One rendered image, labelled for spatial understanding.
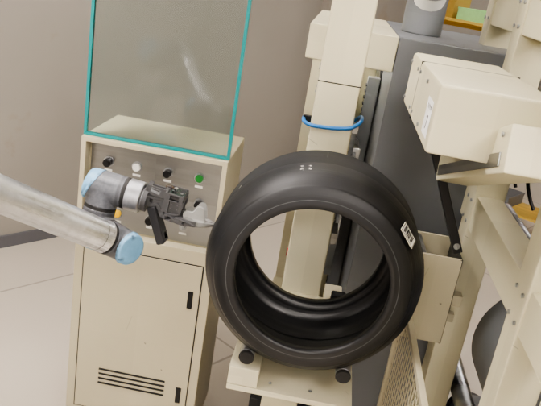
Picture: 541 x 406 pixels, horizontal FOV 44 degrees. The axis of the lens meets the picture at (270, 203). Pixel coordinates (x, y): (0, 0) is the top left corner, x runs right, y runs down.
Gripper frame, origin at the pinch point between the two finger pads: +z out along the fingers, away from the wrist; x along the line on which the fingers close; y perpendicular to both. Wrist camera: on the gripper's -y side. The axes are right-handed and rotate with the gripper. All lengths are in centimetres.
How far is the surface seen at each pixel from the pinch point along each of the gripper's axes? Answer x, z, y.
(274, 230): 316, 18, -123
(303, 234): 28.3, 27.3, -5.4
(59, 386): 78, -56, -132
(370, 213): -12.3, 39.7, 21.6
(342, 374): -9, 48, -28
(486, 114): -34, 52, 56
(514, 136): -43, 56, 55
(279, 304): 15.5, 26.3, -25.5
